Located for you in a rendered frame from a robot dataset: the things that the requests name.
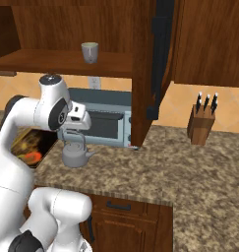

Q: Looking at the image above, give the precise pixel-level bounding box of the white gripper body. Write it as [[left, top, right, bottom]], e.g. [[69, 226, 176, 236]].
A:
[[61, 110, 92, 131]]

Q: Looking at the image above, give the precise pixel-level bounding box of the grey kettle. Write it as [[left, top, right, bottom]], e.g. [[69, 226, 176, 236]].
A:
[[60, 129, 97, 169]]

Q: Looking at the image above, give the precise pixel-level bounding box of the grey mug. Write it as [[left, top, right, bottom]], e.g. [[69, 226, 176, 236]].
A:
[[80, 41, 100, 65]]

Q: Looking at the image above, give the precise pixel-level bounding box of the open wooden cabinet door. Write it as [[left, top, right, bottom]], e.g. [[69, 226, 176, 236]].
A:
[[0, 5, 23, 78], [130, 0, 176, 149]]

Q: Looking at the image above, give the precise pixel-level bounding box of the closed wooden cabinet door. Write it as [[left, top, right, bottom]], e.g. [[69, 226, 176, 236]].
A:
[[172, 0, 239, 89]]

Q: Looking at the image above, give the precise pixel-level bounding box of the silver toaster oven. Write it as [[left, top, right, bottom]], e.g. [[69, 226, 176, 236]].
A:
[[56, 87, 134, 149]]

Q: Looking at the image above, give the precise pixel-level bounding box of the wooden drawer front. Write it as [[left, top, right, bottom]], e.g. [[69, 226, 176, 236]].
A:
[[90, 194, 162, 221]]

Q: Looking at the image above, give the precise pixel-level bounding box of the wooden base cupboard door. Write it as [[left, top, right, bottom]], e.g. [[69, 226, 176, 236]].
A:
[[81, 213, 158, 252]]

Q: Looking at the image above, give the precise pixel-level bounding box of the wooden knife block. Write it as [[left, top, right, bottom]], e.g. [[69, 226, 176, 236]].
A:
[[186, 103, 216, 147]]

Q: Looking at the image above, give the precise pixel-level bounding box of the white wall outlet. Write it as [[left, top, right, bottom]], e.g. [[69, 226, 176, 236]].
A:
[[88, 76, 102, 90]]

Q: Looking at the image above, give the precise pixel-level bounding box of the wooden wall cabinet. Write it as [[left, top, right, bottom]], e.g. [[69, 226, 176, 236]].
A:
[[0, 0, 136, 80]]

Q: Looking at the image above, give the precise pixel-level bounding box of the black drawer handle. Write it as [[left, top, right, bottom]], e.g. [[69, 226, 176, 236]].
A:
[[105, 200, 133, 212]]

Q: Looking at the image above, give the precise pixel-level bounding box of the black cabinet door handle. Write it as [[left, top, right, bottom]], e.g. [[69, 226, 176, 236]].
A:
[[146, 0, 175, 121]]

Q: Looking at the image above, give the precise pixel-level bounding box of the black cupboard door handle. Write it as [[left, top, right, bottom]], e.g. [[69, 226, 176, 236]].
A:
[[87, 215, 95, 244]]

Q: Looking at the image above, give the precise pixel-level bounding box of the black handled knife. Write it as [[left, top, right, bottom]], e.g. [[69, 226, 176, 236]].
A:
[[203, 94, 211, 113], [209, 92, 220, 116], [195, 92, 204, 114]]

